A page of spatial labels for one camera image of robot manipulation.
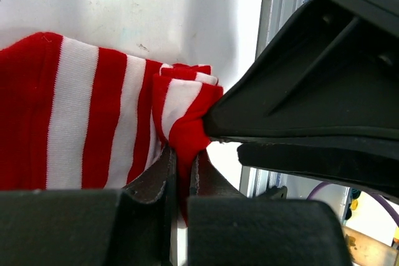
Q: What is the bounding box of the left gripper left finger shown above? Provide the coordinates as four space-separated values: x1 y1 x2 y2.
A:
1 148 176 265

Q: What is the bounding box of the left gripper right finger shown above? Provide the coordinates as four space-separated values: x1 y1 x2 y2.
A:
187 151 352 265

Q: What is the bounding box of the red white striped sock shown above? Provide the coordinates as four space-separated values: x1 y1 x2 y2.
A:
1 32 223 217

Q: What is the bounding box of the aluminium rail frame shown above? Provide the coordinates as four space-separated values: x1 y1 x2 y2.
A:
170 0 353 266

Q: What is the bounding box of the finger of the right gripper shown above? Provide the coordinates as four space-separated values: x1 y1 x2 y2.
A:
238 143 398 199
204 0 398 140

